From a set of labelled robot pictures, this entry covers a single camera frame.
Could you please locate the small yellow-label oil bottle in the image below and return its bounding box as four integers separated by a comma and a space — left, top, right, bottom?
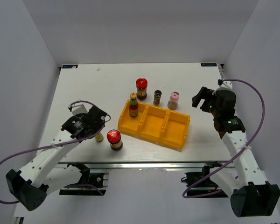
95, 132, 104, 142

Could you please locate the yellow-cap green-label sauce bottle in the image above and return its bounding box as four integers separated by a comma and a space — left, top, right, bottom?
129, 92, 138, 117

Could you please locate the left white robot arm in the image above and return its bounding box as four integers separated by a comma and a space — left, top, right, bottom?
6, 106, 108, 211

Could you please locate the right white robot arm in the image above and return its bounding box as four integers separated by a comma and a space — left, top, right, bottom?
192, 87, 280, 217

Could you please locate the front red-lid sauce jar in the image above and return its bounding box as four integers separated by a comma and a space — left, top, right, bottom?
107, 129, 123, 151

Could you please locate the red-lid sauce jar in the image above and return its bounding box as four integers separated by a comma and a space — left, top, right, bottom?
107, 129, 123, 151
136, 78, 148, 100

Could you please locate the right blue table label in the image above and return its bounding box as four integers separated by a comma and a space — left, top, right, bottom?
200, 63, 217, 67

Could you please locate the blue table label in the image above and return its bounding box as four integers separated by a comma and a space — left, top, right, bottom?
200, 63, 217, 67
62, 64, 78, 69

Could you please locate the pink-cap spice shaker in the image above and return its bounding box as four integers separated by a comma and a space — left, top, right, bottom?
167, 91, 179, 110

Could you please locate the black-cap spice jar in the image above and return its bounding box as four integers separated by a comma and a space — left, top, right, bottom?
153, 90, 162, 106

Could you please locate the yellow three-compartment bin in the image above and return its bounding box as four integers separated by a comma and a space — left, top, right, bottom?
118, 100, 190, 151

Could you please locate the left blue table label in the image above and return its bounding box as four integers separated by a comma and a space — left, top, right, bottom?
62, 64, 78, 69

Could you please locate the rear red-lid sauce jar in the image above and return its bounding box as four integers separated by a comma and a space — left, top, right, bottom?
136, 78, 148, 100

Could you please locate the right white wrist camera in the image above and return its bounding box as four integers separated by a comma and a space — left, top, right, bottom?
212, 79, 233, 95

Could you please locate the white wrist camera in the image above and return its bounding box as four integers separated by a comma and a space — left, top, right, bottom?
212, 79, 233, 95
68, 101, 87, 116

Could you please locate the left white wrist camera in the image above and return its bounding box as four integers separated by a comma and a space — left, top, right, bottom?
68, 101, 87, 116

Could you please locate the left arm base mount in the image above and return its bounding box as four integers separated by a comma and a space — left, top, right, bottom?
59, 162, 108, 196

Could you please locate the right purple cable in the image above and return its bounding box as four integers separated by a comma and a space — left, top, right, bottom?
182, 78, 266, 199

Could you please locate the purple cable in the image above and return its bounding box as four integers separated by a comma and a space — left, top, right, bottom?
0, 100, 106, 205
182, 78, 266, 199

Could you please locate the aluminium table rail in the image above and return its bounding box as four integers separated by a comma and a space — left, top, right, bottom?
32, 161, 235, 170

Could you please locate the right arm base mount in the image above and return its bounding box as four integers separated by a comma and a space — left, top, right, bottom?
181, 163, 227, 198

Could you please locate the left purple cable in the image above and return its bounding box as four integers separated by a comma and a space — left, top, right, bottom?
0, 100, 106, 205

